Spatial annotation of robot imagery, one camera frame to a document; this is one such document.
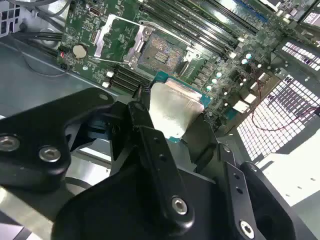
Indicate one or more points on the metal socket cover frame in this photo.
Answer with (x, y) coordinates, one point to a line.
(101, 41)

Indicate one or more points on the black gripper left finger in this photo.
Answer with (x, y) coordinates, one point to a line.
(37, 120)

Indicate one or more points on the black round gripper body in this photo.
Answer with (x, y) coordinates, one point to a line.
(112, 212)

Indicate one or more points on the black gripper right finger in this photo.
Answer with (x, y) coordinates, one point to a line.
(265, 195)

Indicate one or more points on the silver CPU with green edge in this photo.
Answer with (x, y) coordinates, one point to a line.
(172, 110)

